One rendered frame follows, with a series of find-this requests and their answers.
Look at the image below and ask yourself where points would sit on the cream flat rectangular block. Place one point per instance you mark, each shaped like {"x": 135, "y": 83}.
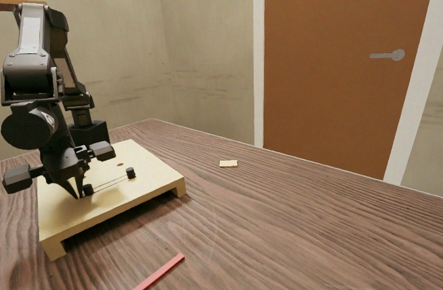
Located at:
{"x": 231, "y": 163}

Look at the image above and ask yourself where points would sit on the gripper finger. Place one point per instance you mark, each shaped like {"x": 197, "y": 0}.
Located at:
{"x": 79, "y": 180}
{"x": 67, "y": 186}

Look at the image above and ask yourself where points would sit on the pink flat bar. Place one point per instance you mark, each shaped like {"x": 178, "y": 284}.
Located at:
{"x": 160, "y": 273}

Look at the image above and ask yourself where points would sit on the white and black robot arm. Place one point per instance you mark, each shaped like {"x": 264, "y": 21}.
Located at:
{"x": 30, "y": 70}

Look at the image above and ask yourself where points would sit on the light wooden board with holes and black pegs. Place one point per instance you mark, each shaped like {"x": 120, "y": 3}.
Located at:
{"x": 62, "y": 216}

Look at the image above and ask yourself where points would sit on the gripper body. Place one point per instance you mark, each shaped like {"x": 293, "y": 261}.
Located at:
{"x": 20, "y": 178}

